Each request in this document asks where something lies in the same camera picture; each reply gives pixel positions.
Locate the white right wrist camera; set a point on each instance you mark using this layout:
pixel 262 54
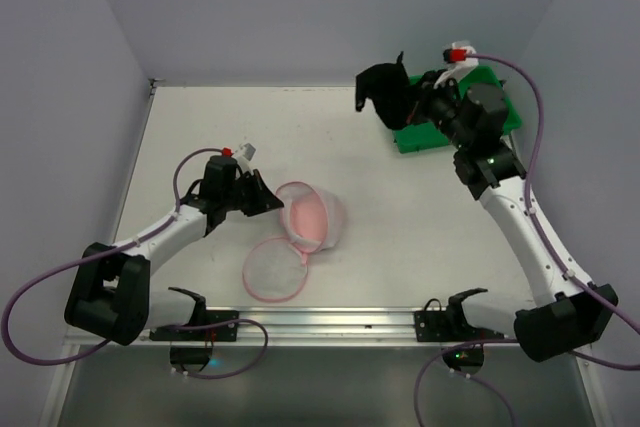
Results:
pixel 460 61

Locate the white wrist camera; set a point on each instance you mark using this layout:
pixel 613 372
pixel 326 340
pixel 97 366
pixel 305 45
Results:
pixel 243 156
pixel 460 61

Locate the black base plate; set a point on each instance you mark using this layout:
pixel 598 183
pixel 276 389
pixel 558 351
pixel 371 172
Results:
pixel 437 323
pixel 180 315

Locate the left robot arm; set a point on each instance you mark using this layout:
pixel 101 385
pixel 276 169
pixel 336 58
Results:
pixel 111 295

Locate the white mesh laundry bag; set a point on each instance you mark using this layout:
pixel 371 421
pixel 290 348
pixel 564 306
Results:
pixel 276 270

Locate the pink bra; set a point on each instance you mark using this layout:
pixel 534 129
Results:
pixel 309 218

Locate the aluminium mounting rail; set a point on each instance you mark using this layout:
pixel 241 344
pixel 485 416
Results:
pixel 297 326

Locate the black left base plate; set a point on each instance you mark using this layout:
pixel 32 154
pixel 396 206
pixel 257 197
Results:
pixel 180 315

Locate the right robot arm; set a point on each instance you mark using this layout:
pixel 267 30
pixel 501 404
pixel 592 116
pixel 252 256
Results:
pixel 570 310

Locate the black bra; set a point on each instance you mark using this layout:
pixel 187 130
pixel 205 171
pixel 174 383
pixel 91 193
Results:
pixel 388 87

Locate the green plastic tray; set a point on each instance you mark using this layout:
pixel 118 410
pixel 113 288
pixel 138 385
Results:
pixel 426 136

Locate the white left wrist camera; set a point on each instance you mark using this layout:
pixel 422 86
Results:
pixel 243 156

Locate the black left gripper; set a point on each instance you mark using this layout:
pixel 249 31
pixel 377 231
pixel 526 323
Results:
pixel 252 191

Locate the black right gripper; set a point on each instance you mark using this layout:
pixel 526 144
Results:
pixel 417 98

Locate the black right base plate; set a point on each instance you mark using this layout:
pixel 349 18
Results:
pixel 437 323

